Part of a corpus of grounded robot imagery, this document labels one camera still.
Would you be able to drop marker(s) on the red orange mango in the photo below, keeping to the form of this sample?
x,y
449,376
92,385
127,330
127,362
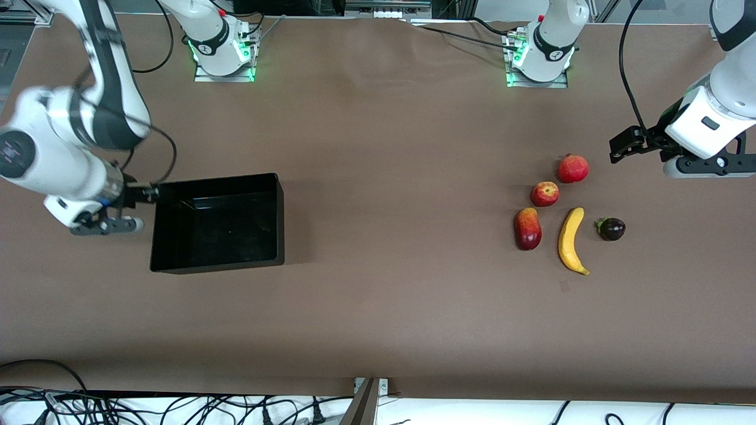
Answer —
x,y
528,230

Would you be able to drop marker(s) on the dark camera mount pole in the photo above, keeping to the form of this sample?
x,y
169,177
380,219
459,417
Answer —
x,y
361,407

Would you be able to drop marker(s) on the brown table cover sheet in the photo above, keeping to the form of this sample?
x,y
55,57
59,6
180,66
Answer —
x,y
378,147

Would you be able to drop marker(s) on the silver clamp bracket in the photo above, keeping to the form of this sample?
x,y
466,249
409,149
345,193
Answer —
x,y
383,386

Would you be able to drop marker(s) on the yellow banana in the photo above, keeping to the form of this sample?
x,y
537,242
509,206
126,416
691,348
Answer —
x,y
568,242

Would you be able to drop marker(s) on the red apple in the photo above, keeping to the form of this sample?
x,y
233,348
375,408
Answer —
x,y
544,194

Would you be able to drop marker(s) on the dark purple eggplant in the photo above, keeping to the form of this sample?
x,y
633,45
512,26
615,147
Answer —
x,y
612,229

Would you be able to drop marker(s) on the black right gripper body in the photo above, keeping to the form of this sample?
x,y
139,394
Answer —
x,y
133,195

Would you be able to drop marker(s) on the red pomegranate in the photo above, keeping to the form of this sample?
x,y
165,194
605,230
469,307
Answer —
x,y
573,169

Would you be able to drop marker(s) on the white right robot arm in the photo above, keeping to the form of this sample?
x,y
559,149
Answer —
x,y
65,147

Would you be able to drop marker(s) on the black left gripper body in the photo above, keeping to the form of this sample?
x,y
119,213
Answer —
x,y
651,141

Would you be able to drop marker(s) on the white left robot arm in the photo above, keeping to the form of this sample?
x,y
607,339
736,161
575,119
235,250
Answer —
x,y
729,94

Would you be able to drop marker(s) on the black plastic box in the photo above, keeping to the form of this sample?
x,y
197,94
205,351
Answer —
x,y
218,236

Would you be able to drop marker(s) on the aluminium frame rail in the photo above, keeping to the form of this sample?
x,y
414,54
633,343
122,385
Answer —
x,y
387,8

